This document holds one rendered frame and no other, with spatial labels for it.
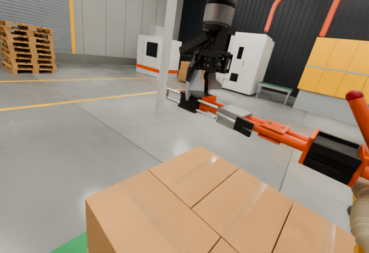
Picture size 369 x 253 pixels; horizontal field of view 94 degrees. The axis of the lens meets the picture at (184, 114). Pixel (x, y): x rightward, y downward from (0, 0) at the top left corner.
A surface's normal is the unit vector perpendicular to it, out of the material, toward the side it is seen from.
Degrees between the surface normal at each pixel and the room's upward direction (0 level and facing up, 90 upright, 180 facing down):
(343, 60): 90
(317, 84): 90
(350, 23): 90
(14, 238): 0
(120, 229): 0
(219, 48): 91
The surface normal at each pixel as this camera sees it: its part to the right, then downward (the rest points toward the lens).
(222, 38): -0.69, 0.16
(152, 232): 0.16, -0.93
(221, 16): 0.04, 0.37
